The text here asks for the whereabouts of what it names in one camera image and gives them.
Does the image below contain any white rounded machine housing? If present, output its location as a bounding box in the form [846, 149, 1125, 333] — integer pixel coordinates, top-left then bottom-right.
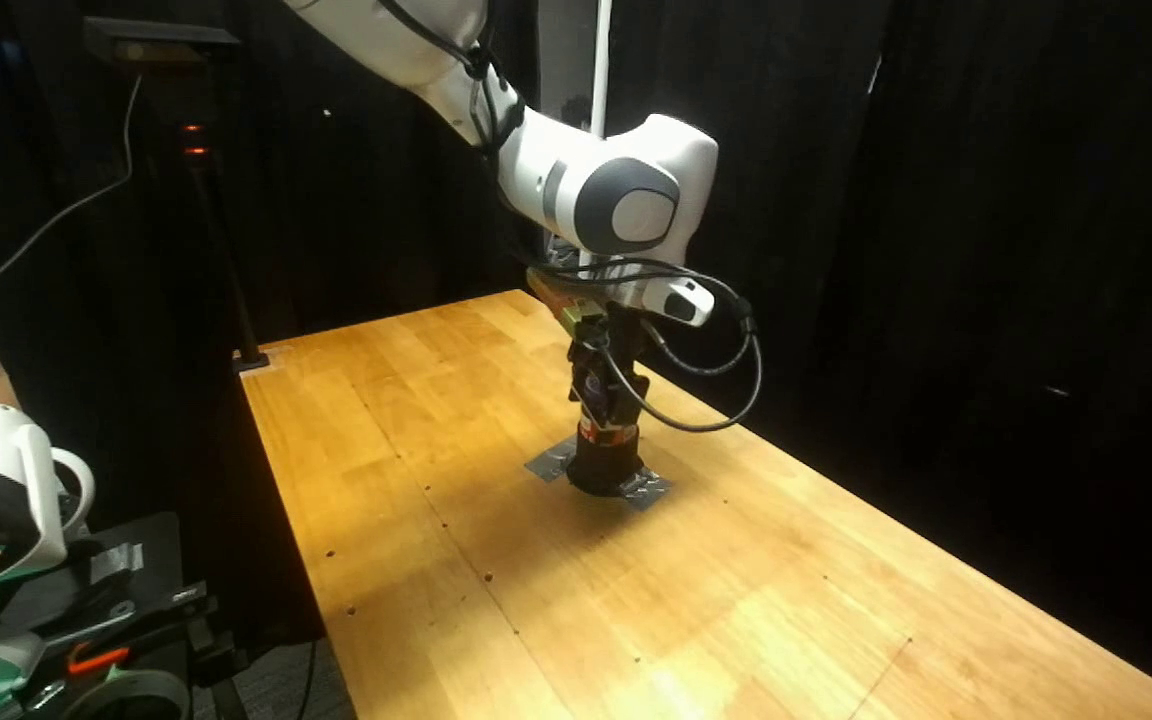
[0, 395, 99, 673]

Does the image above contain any grey tripod cable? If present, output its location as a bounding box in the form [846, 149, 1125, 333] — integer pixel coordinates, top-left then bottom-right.
[0, 74, 148, 335]

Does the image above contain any small grey base plate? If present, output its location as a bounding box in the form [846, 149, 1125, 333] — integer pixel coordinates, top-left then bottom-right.
[525, 439, 677, 518]

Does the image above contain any black looped gripper cable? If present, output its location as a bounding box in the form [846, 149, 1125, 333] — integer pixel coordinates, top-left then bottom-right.
[558, 257, 767, 439]

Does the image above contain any red rubber band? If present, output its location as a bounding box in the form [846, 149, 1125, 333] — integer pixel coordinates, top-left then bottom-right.
[575, 418, 638, 448]

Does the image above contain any black equipment cart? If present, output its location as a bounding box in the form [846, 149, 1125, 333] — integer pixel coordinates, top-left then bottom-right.
[12, 514, 247, 720]

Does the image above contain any white vertical pole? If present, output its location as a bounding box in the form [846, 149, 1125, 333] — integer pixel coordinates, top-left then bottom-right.
[583, 0, 616, 142]

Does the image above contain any black camera tripod stand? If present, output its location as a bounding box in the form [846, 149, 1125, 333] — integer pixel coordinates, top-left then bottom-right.
[78, 14, 272, 378]

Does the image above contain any orange clamp handle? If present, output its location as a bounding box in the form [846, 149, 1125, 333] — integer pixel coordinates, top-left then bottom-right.
[62, 646, 131, 680]

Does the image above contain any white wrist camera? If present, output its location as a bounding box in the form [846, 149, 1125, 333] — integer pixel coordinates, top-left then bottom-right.
[600, 273, 721, 333]

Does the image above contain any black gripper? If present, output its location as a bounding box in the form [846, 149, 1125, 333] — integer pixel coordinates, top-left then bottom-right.
[562, 302, 654, 431]

